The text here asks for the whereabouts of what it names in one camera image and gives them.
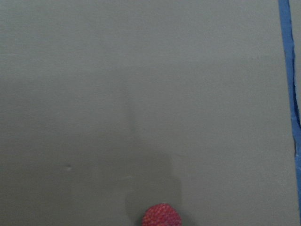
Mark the red strawberry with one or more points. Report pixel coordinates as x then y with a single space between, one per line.
161 215

